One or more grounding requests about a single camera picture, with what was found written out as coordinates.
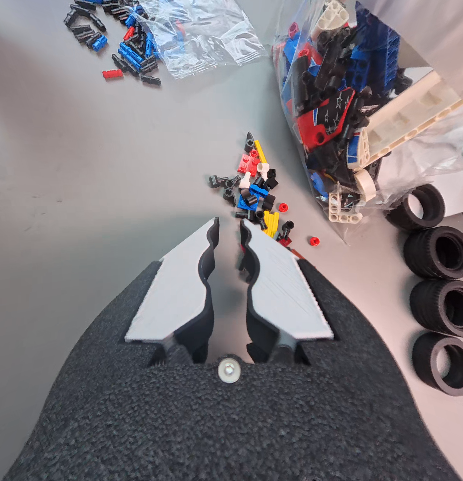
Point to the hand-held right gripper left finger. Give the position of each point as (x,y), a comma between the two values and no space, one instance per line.
(171,293)

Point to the red connector pin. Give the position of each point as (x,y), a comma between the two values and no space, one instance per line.
(112,74)

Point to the black rubber toy tire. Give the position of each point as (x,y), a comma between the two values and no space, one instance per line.
(417,251)
(425,360)
(398,210)
(423,308)

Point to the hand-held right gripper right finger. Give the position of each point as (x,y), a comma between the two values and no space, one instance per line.
(287,297)

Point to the small clear plastic bag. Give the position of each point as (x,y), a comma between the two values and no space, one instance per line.
(201,37)

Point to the large bag of toy bricks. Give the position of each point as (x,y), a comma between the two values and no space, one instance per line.
(329,94)

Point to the pile of black blue pins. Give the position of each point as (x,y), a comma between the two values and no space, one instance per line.
(130,56)

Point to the pile of small mixed bricks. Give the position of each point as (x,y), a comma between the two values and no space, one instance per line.
(254,191)

